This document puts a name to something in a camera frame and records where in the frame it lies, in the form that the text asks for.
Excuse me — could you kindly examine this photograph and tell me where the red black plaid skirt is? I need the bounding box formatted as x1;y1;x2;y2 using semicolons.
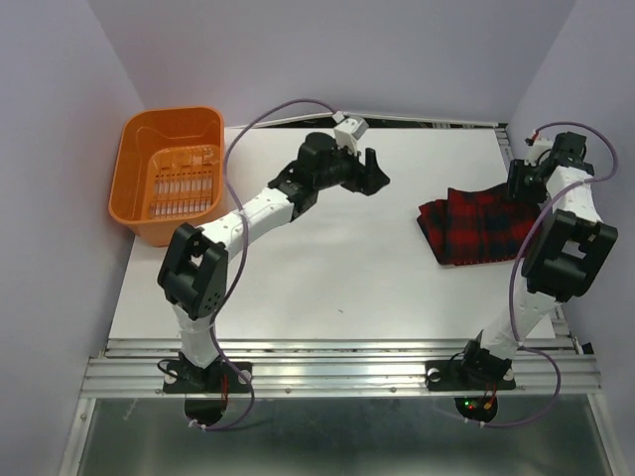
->
417;183;540;266

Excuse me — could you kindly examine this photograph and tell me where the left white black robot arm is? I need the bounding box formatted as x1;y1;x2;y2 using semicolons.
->
158;132;390;393

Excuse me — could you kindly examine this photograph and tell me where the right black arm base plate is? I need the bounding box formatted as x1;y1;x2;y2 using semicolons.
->
425;359;517;392

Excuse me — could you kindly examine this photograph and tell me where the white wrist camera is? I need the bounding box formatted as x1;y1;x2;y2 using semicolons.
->
333;112;368;156
524;136;553;167

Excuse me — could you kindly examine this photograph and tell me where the orange plastic bin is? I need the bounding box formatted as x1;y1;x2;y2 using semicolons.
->
108;106;228;247

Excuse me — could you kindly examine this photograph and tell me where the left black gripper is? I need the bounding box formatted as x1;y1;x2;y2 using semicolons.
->
316;138;391;197

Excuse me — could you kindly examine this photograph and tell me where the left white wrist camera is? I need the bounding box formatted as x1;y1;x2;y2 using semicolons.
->
333;112;368;156

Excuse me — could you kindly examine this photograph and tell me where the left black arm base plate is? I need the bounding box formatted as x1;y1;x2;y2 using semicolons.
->
157;359;249;395

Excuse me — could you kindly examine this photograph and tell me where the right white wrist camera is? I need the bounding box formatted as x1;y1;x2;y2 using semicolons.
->
524;136;553;167

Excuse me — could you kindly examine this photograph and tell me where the aluminium front rail frame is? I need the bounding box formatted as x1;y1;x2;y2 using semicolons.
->
60;335;628;475

